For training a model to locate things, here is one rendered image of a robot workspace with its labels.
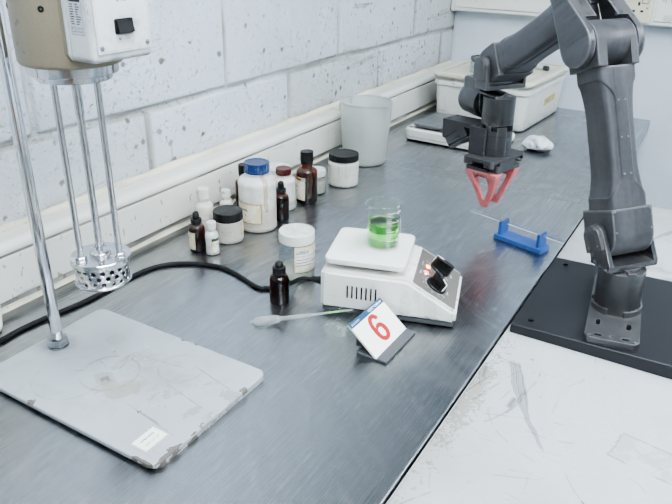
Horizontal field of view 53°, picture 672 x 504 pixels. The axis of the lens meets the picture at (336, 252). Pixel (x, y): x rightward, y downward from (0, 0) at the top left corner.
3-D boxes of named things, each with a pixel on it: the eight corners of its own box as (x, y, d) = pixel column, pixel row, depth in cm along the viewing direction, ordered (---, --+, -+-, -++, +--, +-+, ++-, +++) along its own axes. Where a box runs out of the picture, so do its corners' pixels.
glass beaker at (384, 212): (388, 237, 105) (391, 188, 102) (407, 251, 101) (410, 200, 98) (354, 244, 103) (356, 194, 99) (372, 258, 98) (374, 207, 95)
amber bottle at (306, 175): (315, 197, 144) (315, 147, 139) (318, 204, 140) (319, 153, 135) (294, 198, 143) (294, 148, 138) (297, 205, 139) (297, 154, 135)
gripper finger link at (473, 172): (461, 204, 127) (465, 156, 123) (483, 195, 131) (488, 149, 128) (492, 214, 122) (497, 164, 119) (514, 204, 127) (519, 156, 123)
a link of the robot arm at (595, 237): (584, 221, 95) (611, 236, 90) (635, 212, 97) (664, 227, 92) (578, 261, 97) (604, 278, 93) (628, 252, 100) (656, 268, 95)
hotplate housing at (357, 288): (460, 288, 108) (465, 243, 105) (454, 330, 97) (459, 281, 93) (326, 271, 113) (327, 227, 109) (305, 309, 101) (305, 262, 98)
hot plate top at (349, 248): (416, 239, 106) (416, 234, 106) (405, 273, 95) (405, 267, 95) (341, 231, 108) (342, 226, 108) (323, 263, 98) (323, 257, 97)
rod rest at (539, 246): (549, 250, 122) (552, 232, 121) (539, 255, 120) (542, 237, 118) (502, 233, 129) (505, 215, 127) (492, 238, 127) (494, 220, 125)
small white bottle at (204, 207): (213, 235, 125) (210, 191, 121) (195, 235, 125) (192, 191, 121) (215, 228, 128) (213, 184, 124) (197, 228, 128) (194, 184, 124)
